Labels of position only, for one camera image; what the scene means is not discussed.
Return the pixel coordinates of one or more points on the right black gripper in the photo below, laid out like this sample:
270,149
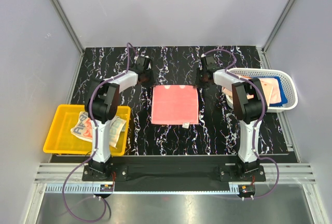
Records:
198,83

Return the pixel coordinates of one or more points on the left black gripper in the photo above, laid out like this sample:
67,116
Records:
152,82

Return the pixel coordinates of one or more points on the pink patterned towel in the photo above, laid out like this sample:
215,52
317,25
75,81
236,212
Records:
175,105

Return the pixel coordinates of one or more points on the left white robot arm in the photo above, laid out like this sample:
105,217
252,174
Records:
101,105

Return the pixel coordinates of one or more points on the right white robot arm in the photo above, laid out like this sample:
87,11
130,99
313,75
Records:
249,107

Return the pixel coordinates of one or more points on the white perforated plastic basket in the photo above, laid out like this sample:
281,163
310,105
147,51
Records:
287,83

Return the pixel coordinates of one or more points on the blue folded towel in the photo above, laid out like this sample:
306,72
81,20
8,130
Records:
284,99

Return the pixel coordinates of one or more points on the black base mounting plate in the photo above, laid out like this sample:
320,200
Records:
167,174

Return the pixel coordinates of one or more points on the yellow plastic tray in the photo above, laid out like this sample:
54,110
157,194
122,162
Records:
60,140

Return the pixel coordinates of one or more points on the slotted white cable duct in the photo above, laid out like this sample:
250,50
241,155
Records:
80,188

